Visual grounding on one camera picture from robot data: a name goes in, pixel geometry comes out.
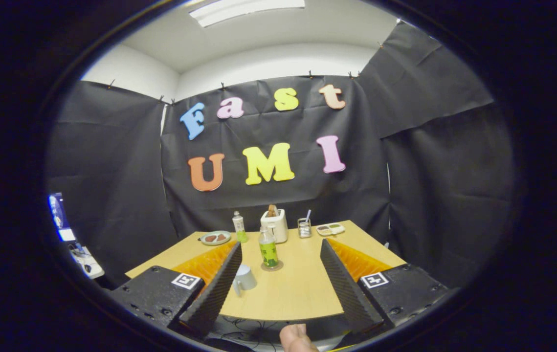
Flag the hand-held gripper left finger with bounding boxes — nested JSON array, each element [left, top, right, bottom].
[[110, 241, 243, 338]]

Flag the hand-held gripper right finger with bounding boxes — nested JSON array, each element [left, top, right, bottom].
[[320, 238, 450, 334]]

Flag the white cup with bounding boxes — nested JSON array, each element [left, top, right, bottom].
[[232, 264, 258, 297]]

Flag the green label juice bottle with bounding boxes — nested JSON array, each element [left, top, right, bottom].
[[258, 226, 280, 269]]

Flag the slim white green bottle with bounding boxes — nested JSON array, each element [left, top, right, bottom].
[[232, 211, 248, 243]]

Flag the wooden table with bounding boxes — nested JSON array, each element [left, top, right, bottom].
[[125, 220, 407, 322]]

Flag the pale green plate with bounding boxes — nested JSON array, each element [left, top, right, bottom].
[[200, 230, 232, 246]]

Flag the white divided food tray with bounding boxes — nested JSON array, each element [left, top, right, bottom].
[[316, 223, 346, 237]]

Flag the white toaster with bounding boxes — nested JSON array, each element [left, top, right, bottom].
[[260, 209, 289, 244]]

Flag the white power strip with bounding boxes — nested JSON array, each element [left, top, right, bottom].
[[69, 246, 105, 280]]

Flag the black backdrop cloth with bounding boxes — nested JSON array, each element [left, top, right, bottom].
[[46, 22, 513, 289]]

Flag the computer monitor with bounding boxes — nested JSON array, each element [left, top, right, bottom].
[[47, 192, 76, 242]]

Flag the ceiling light panel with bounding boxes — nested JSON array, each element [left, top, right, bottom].
[[189, 0, 306, 27]]

